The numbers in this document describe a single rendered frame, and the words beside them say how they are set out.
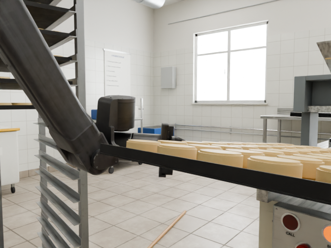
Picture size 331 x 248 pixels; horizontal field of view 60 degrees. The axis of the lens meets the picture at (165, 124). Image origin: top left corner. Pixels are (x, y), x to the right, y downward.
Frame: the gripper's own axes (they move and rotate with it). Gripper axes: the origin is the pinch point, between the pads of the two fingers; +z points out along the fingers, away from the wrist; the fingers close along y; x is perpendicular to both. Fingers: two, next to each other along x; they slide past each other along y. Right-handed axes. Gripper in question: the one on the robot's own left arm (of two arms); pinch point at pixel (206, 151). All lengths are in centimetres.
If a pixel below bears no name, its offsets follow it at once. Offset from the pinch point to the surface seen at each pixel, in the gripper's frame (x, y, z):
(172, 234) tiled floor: -172, 86, 8
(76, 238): -61, 45, -40
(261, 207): -10.9, 13.7, 16.1
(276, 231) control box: -5.2, 17.2, 17.4
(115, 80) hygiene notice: -470, -73, -91
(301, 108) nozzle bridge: -68, -15, 53
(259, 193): -7.7, 9.6, 14.2
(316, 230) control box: 0.8, 14.4, 22.8
